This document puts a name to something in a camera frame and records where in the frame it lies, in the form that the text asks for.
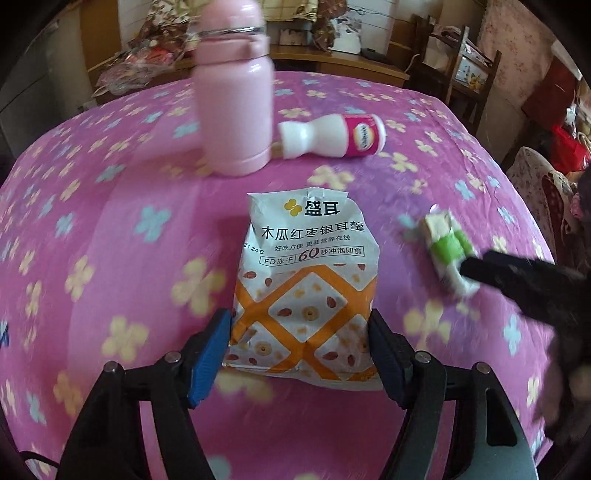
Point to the white orange snack bag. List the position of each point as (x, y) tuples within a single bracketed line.
[(304, 258)]

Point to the pink thermos bottle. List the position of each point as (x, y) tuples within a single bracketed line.
[(231, 106)]

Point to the pale floral cloth cover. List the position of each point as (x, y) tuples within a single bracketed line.
[(517, 32)]

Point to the unframed photo print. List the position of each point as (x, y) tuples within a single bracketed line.
[(346, 34)]

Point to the pink floral blanket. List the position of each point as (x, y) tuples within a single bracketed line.
[(138, 207)]

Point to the printed box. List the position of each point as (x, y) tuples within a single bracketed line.
[(470, 74)]

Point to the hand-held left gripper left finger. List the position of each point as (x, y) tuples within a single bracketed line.
[(210, 355)]

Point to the wooden chair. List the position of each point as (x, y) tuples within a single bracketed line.
[(461, 46)]

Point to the black remote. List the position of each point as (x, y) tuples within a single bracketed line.
[(373, 54)]

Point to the green white wrapper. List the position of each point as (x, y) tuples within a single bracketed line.
[(445, 247)]

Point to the pile of patterned plastic bags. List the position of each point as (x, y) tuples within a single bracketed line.
[(147, 55)]

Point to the white pink drink bottle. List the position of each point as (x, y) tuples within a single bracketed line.
[(332, 136)]

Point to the wooden cabinet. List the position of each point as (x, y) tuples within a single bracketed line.
[(323, 62)]

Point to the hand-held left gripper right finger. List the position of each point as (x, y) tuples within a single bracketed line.
[(383, 357)]

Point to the floral covered sofa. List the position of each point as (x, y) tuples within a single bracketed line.
[(540, 194)]

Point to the dark red bag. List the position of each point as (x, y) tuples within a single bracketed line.
[(551, 92)]

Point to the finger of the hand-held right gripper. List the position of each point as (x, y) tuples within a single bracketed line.
[(508, 277)]

